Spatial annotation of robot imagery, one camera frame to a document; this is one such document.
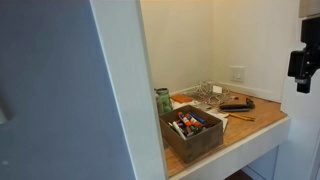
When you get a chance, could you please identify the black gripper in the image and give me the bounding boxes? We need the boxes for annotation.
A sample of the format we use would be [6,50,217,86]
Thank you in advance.
[287,16,320,94]

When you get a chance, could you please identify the blue marker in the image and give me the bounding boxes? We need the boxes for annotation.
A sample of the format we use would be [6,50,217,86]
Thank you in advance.
[188,112,207,125]

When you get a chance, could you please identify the green marker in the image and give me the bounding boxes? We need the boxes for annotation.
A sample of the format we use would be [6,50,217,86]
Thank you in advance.
[189,125,203,135]

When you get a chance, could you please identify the brown cardboard box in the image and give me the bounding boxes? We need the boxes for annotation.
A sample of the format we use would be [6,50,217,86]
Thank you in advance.
[158,104,225,164]

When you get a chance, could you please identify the yellow pencil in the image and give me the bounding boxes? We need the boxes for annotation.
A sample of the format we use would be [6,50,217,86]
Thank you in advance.
[233,114,257,122]
[229,112,256,120]

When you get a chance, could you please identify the black stapler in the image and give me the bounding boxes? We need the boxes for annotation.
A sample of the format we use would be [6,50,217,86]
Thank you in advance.
[219,103,252,113]

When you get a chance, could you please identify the white power adapter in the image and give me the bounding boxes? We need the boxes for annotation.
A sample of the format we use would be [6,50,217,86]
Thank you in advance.
[212,84,224,95]

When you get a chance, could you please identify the orange notepad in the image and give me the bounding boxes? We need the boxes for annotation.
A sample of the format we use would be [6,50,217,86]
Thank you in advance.
[170,94,194,104]

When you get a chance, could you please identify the green glass jar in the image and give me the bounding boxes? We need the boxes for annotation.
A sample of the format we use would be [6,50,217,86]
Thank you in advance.
[154,87,174,116]

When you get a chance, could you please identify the grey door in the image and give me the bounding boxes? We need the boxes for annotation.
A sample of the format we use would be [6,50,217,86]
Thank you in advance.
[0,0,135,180]

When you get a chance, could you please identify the white wall outlet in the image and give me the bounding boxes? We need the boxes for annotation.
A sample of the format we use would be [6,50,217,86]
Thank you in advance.
[229,65,246,84]

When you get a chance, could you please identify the tangled white cables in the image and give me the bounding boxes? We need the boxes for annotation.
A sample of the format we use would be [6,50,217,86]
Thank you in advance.
[191,79,239,106]

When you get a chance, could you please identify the white door frame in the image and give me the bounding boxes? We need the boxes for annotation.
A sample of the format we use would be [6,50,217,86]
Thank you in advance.
[89,0,168,180]

